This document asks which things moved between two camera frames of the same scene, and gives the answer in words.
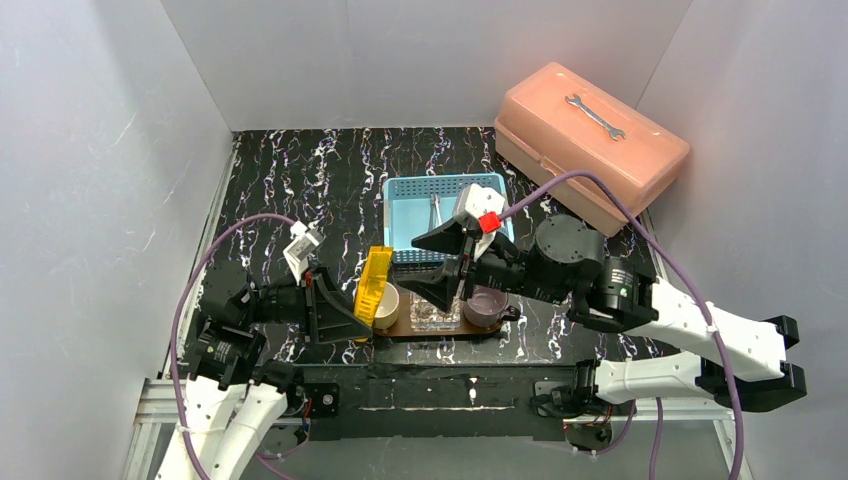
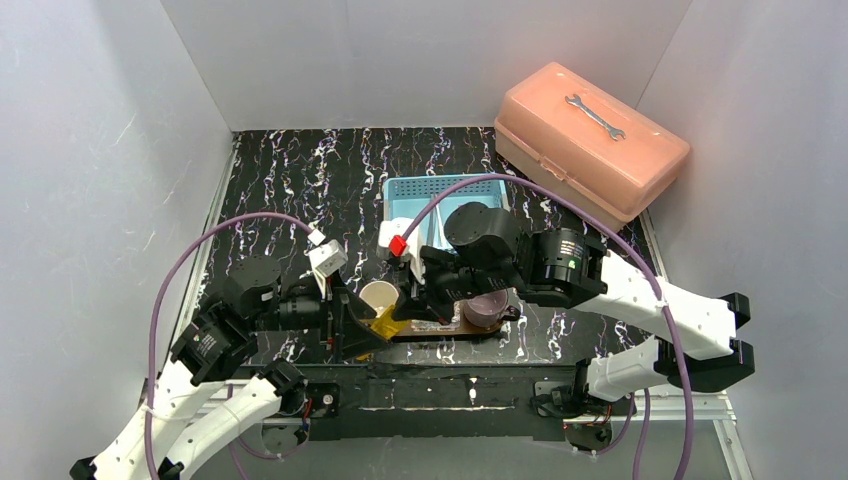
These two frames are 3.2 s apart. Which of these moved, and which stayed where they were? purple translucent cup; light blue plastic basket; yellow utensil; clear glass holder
Moved: yellow utensil
Stayed: light blue plastic basket; clear glass holder; purple translucent cup
